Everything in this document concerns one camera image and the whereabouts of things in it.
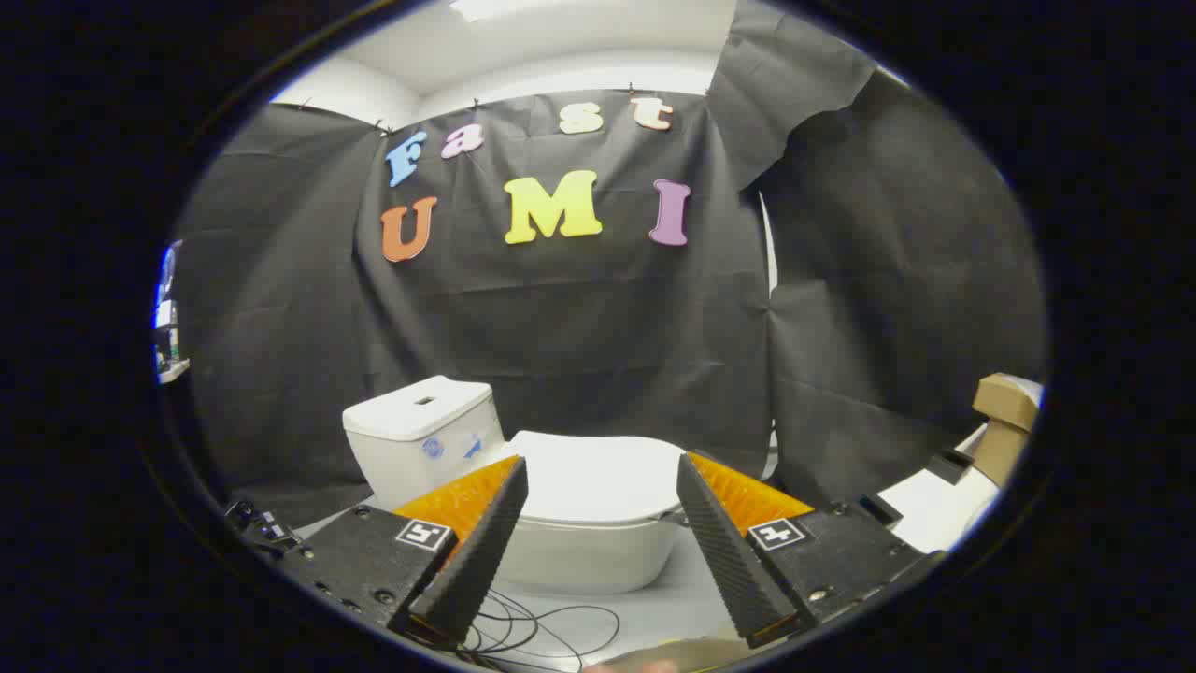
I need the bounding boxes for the small black device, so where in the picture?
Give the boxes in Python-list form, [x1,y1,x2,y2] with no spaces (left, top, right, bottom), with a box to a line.
[224,500,302,554]

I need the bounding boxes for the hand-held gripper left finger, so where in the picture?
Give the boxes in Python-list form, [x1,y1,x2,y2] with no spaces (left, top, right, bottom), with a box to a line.
[269,456,531,646]

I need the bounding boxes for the white toilet lid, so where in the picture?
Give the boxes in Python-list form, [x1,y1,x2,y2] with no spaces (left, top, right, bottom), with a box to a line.
[495,430,692,524]

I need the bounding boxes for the black cables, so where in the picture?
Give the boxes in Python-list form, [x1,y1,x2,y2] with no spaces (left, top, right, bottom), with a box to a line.
[458,589,622,670]

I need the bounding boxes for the white table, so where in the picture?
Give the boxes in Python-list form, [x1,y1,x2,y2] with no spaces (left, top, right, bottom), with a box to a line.
[878,425,1001,552]

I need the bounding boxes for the black backdrop cloth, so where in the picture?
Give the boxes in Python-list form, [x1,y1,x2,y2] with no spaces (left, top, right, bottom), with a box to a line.
[173,0,1047,524]

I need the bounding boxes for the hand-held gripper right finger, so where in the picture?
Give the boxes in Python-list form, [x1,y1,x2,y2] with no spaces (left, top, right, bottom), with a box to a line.
[676,451,947,650]

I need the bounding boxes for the blue lit screen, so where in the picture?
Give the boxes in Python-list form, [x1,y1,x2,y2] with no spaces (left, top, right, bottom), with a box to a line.
[157,241,183,305]

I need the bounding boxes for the brown cardboard box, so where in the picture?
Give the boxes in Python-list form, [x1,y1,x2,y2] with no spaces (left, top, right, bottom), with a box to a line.
[972,372,1040,487]

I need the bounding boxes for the cluttered white desk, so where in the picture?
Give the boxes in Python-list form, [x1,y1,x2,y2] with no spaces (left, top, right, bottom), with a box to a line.
[154,301,192,384]

